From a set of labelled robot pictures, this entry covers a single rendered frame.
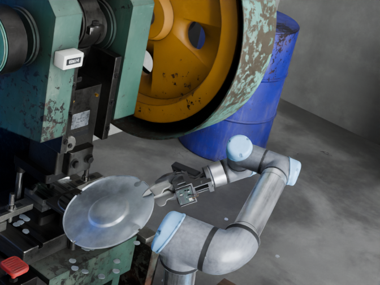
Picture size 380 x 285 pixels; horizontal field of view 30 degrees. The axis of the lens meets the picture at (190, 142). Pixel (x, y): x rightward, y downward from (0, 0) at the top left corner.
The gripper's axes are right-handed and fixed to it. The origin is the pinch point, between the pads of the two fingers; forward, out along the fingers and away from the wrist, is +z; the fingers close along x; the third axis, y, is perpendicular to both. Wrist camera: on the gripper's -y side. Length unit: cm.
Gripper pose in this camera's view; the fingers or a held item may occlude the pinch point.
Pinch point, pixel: (146, 194)
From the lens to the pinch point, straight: 217.8
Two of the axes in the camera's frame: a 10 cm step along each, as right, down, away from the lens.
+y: 2.3, 4.8, -8.5
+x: 2.4, 8.2, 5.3
